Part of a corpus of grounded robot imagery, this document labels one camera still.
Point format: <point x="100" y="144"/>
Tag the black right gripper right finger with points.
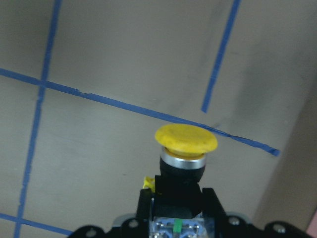
<point x="212" y="207"/>

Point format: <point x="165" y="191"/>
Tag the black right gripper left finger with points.
<point x="144" y="205"/>

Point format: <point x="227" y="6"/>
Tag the yellow mushroom push button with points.
<point x="177" y="200"/>

